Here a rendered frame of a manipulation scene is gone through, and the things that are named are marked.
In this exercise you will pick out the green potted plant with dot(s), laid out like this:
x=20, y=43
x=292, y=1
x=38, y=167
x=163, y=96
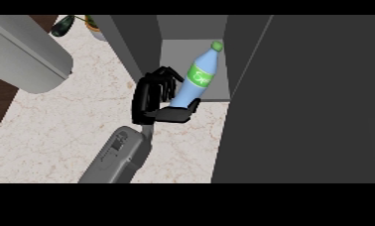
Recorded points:
x=64, y=26

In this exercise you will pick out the grey cabinet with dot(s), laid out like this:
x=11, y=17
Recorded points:
x=143, y=38

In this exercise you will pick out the blue bottle with green label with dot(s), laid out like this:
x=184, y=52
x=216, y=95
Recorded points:
x=202, y=71

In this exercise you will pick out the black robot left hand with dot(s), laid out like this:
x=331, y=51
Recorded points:
x=145, y=101

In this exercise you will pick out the dark grey cabinet door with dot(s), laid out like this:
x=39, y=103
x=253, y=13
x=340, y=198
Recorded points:
x=303, y=104

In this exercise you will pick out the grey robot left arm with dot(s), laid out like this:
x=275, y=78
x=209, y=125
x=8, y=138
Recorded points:
x=114, y=157

